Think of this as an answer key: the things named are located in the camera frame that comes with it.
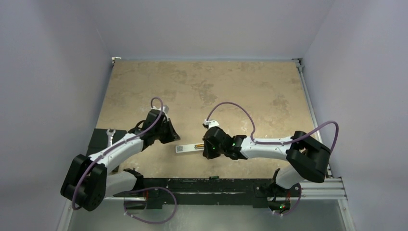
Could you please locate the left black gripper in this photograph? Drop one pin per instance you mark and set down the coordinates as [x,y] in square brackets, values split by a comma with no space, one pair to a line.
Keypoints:
[172,135]

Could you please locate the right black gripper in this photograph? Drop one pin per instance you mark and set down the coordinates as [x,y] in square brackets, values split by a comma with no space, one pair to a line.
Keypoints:
[206,145]

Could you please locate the white remote control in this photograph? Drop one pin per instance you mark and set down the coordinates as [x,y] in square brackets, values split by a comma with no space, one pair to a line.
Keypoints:
[189,148]

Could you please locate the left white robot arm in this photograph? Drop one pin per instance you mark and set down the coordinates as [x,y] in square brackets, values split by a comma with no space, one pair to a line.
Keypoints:
[89,180]

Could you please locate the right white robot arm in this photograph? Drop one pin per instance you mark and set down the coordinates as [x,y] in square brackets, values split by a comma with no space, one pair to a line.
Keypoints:
[308,158]

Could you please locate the silver wrench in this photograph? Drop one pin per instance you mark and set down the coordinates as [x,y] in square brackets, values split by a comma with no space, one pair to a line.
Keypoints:
[110,134]

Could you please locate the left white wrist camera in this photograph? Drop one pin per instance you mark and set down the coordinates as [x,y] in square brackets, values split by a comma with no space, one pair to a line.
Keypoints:
[165,109]

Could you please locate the aluminium frame rail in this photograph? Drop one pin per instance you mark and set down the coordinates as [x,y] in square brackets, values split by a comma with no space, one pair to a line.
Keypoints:
[332,188]

